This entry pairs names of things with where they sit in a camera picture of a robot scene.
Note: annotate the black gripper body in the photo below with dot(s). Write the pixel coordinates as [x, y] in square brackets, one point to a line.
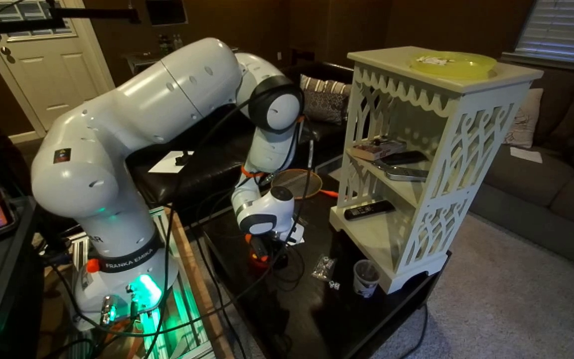
[268, 241]

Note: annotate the red bowl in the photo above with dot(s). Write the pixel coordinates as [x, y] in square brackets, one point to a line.
[254, 257]
[300, 180]

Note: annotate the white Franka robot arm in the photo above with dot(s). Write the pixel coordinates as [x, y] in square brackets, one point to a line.
[134, 120]

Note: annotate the white lattice shelf unit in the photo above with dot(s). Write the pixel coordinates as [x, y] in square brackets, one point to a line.
[447, 166]

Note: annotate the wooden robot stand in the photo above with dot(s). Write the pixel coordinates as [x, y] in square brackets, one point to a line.
[198, 291]

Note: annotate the clear plastic cup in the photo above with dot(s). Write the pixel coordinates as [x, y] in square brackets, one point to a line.
[366, 279]

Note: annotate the black leather sofa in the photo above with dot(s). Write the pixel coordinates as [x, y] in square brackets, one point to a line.
[200, 166]

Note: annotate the black remote control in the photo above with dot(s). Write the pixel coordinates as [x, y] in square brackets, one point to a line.
[370, 210]

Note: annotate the white paper sheet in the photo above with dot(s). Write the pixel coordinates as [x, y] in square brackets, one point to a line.
[160, 164]

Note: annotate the flat colourful book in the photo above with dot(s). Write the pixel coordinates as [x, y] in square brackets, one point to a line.
[374, 148]

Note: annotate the grey flat device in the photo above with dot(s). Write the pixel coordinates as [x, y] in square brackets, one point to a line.
[409, 174]

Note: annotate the patterned throw pillow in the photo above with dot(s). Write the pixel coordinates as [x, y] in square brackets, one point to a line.
[328, 98]

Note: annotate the black phone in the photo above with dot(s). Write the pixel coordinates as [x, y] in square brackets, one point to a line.
[403, 158]

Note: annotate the yellow-green plate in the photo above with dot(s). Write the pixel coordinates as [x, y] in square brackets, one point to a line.
[457, 64]

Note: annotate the small white paper note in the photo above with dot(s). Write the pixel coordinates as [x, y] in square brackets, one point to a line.
[527, 154]

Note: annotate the white panel door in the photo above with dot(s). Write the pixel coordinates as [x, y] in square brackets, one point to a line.
[49, 72]

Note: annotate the grey fabric sofa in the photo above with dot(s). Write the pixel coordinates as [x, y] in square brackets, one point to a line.
[553, 192]

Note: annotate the light cushion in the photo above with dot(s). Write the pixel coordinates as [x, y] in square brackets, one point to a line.
[525, 120]

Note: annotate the window blinds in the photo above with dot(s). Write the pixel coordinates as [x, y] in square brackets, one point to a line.
[563, 30]

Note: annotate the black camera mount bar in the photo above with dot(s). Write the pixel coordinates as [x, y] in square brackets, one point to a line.
[55, 18]

